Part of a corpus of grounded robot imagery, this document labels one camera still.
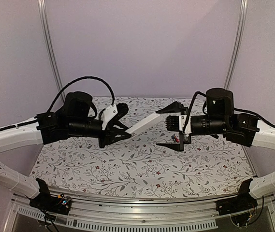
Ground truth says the white remote control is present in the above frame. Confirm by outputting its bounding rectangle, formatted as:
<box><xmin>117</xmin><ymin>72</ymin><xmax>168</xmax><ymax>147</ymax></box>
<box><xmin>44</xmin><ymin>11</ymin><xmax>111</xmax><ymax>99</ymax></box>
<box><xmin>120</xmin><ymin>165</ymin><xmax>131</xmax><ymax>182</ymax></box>
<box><xmin>125</xmin><ymin>113</ymin><xmax>162</xmax><ymax>138</ymax></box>

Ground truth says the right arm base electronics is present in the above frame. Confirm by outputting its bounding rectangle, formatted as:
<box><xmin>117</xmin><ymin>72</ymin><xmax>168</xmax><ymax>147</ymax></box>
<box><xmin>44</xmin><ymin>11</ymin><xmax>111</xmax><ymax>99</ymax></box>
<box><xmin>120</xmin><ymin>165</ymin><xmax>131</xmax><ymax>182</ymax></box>
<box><xmin>216</xmin><ymin>178</ymin><xmax>258</xmax><ymax>227</ymax></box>

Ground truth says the left aluminium frame post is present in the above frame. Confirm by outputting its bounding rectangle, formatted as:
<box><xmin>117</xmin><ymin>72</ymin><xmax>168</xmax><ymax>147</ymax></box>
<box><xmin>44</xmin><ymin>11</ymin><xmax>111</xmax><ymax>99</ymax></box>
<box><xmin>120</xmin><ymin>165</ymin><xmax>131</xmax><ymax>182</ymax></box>
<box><xmin>37</xmin><ymin>0</ymin><xmax>63</xmax><ymax>91</ymax></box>

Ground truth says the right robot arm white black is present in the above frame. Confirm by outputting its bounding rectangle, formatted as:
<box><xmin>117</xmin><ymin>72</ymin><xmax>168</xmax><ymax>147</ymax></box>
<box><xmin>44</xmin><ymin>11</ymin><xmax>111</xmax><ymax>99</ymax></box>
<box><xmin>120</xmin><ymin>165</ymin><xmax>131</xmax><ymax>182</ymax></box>
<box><xmin>157</xmin><ymin>88</ymin><xmax>275</xmax><ymax>151</ymax></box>

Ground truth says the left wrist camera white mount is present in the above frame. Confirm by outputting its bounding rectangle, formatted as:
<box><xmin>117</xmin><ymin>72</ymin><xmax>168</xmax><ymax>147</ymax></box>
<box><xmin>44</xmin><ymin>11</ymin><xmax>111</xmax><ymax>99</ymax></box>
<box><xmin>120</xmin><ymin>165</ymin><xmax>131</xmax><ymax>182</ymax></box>
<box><xmin>99</xmin><ymin>104</ymin><xmax>118</xmax><ymax>131</ymax></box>

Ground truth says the right aluminium frame post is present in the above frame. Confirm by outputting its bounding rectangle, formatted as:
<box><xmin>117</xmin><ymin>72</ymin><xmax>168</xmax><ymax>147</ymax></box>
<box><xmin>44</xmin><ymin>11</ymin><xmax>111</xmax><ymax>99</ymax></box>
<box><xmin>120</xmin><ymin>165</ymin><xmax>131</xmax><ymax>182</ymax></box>
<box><xmin>223</xmin><ymin>0</ymin><xmax>248</xmax><ymax>90</ymax></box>

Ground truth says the front aluminium rail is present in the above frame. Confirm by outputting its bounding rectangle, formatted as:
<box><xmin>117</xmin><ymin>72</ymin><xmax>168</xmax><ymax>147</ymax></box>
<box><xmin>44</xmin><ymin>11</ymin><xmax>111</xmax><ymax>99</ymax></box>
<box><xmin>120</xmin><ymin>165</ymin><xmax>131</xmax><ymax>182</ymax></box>
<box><xmin>3</xmin><ymin>187</ymin><xmax>275</xmax><ymax>232</ymax></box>

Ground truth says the floral patterned table mat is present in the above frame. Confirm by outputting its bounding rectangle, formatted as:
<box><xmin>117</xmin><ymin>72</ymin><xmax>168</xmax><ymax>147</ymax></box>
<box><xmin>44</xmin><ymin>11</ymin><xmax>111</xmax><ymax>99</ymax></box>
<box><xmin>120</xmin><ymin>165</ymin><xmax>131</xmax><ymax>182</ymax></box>
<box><xmin>28</xmin><ymin>96</ymin><xmax>256</xmax><ymax>200</ymax></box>

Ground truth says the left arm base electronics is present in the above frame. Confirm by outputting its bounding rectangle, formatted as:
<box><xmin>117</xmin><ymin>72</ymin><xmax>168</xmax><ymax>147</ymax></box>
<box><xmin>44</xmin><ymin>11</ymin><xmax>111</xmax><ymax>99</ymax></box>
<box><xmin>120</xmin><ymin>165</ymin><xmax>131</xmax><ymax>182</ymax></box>
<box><xmin>29</xmin><ymin>178</ymin><xmax>72</xmax><ymax>215</ymax></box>

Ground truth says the left black camera cable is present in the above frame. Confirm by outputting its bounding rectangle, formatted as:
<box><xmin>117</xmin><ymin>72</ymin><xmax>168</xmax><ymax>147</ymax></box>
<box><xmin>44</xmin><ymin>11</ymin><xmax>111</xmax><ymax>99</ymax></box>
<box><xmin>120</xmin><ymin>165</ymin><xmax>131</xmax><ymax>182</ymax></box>
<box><xmin>46</xmin><ymin>76</ymin><xmax>116</xmax><ymax>113</ymax></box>

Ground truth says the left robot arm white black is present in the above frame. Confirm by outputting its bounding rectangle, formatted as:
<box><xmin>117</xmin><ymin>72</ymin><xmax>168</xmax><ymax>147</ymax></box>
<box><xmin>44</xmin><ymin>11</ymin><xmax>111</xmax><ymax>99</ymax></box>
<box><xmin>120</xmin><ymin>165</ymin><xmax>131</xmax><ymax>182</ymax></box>
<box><xmin>0</xmin><ymin>91</ymin><xmax>131</xmax><ymax>210</ymax></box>

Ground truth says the aluminium frame post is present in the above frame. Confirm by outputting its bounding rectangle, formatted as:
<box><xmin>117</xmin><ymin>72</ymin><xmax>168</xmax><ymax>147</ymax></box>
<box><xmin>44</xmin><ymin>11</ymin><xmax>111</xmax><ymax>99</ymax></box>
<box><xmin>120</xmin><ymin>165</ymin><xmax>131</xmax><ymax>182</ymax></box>
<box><xmin>223</xmin><ymin>0</ymin><xmax>248</xmax><ymax>90</ymax></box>
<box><xmin>37</xmin><ymin>0</ymin><xmax>63</xmax><ymax>91</ymax></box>

